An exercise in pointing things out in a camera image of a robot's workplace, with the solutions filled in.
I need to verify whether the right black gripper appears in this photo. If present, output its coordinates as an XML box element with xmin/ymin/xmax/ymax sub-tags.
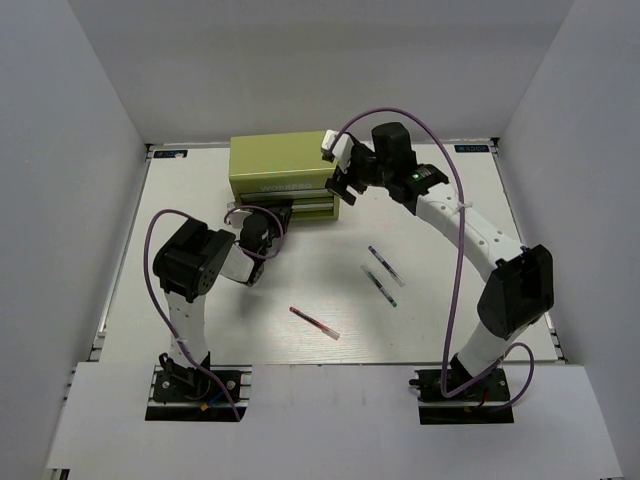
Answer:
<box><xmin>327</xmin><ymin>140</ymin><xmax>394</xmax><ymax>205</ymax></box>

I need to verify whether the green metal drawer box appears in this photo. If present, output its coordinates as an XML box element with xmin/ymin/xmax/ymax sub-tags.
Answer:
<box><xmin>228</xmin><ymin>131</ymin><xmax>340</xmax><ymax>221</ymax></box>

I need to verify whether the purple gel pen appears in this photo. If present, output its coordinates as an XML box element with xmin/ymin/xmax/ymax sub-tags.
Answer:
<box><xmin>368</xmin><ymin>245</ymin><xmax>406</xmax><ymax>287</ymax></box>

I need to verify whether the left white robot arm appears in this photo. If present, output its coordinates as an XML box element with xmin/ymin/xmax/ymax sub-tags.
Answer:
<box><xmin>151</xmin><ymin>200</ymin><xmax>293</xmax><ymax>399</ymax></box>

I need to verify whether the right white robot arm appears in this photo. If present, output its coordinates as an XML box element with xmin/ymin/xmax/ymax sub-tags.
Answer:
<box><xmin>321</xmin><ymin>122</ymin><xmax>554</xmax><ymax>399</ymax></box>

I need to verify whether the red gel pen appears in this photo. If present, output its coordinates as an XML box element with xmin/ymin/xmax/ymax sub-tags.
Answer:
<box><xmin>289</xmin><ymin>306</ymin><xmax>340</xmax><ymax>341</ymax></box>

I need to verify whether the green gel pen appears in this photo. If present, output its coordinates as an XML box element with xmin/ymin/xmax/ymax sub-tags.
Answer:
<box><xmin>360</xmin><ymin>264</ymin><xmax>397</xmax><ymax>308</ymax></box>

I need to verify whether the right blue corner label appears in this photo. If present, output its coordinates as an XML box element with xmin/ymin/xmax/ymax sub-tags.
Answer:
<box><xmin>454</xmin><ymin>144</ymin><xmax>490</xmax><ymax>153</ymax></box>

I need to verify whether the blue corner label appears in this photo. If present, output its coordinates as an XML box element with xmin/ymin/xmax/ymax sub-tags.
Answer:
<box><xmin>454</xmin><ymin>144</ymin><xmax>490</xmax><ymax>153</ymax></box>
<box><xmin>153</xmin><ymin>149</ymin><xmax>188</xmax><ymax>159</ymax></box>

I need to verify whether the left blue corner label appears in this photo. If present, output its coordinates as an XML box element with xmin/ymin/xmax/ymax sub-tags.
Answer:
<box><xmin>153</xmin><ymin>149</ymin><xmax>188</xmax><ymax>159</ymax></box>

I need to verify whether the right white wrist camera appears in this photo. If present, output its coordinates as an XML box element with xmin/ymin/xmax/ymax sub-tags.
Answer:
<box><xmin>320</xmin><ymin>130</ymin><xmax>354</xmax><ymax>172</ymax></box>

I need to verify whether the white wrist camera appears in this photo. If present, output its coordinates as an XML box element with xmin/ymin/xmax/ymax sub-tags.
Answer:
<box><xmin>320</xmin><ymin>130</ymin><xmax>354</xmax><ymax>172</ymax></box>
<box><xmin>223</xmin><ymin>202</ymin><xmax>252</xmax><ymax>230</ymax></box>

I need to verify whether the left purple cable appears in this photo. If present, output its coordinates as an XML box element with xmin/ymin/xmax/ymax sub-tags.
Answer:
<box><xmin>143</xmin><ymin>204</ymin><xmax>289</xmax><ymax>421</ymax></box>

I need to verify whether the purple cable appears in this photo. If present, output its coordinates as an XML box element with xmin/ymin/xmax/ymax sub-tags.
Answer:
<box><xmin>333</xmin><ymin>107</ymin><xmax>535</xmax><ymax>412</ymax></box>
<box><xmin>143</xmin><ymin>204</ymin><xmax>289</xmax><ymax>421</ymax></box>

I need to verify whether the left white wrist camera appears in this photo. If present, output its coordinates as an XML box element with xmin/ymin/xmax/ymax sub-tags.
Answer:
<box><xmin>223</xmin><ymin>202</ymin><xmax>252</xmax><ymax>230</ymax></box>

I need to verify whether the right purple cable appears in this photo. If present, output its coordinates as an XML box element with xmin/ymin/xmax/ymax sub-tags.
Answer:
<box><xmin>333</xmin><ymin>107</ymin><xmax>535</xmax><ymax>412</ymax></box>

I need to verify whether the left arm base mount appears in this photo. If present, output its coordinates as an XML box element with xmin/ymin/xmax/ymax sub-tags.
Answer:
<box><xmin>145</xmin><ymin>365</ymin><xmax>252</xmax><ymax>423</ymax></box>

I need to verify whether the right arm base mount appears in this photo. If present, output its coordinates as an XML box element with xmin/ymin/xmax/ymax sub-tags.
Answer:
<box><xmin>409</xmin><ymin>368</ymin><xmax>514</xmax><ymax>425</ymax></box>

